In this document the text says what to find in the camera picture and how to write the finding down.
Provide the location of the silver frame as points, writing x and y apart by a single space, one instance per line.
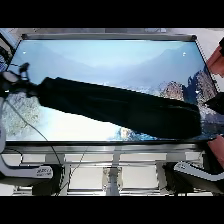
113 148

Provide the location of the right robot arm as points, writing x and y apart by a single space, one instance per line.
200 171

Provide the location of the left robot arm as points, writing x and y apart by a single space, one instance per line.
30 173

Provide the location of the red garment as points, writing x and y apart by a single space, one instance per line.
217 61
217 150

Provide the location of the black pants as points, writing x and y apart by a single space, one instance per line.
133 113

